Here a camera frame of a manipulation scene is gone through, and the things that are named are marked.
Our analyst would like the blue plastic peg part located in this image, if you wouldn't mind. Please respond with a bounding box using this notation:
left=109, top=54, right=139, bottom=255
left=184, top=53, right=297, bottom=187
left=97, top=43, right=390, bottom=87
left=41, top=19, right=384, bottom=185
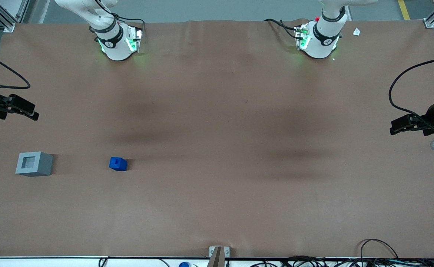
left=109, top=157, right=127, bottom=172

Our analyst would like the black right base cable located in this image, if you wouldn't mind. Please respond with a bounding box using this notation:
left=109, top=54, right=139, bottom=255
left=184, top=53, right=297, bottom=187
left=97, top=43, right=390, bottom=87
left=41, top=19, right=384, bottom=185
left=110, top=13, right=146, bottom=30

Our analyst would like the black base cable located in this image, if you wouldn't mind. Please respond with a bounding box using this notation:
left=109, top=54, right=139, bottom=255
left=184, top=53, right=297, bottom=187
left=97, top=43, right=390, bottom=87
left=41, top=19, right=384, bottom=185
left=110, top=13, right=146, bottom=30
left=264, top=18, right=303, bottom=40

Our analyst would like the black left base cable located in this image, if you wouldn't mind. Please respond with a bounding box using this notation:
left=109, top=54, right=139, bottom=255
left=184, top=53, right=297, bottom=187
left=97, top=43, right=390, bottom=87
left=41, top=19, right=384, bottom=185
left=264, top=18, right=303, bottom=40

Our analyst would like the black arched floor cable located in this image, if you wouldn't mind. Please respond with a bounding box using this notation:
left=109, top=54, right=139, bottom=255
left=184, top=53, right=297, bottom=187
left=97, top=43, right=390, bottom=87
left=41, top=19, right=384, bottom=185
left=360, top=238, right=399, bottom=260

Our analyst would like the metal edge bracket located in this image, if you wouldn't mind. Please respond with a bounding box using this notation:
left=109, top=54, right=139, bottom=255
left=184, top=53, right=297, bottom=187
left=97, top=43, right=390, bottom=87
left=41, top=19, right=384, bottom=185
left=209, top=245, right=231, bottom=258

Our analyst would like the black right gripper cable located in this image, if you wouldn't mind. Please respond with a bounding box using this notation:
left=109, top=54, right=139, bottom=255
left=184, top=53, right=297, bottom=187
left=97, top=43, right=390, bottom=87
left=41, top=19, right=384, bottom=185
left=0, top=47, right=31, bottom=90

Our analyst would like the tangled black cable bundle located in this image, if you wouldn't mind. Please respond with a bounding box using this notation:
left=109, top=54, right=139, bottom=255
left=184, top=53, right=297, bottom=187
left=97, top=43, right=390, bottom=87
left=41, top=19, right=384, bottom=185
left=249, top=255, right=434, bottom=267

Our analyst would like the gray square socket base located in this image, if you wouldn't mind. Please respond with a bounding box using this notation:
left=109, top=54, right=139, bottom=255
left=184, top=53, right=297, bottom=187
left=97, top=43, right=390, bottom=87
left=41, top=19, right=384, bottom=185
left=15, top=151, right=54, bottom=177

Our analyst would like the long black left gripper cable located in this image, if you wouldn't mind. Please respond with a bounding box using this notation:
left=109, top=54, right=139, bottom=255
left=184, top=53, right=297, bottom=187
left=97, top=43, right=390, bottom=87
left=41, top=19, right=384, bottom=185
left=388, top=56, right=434, bottom=125

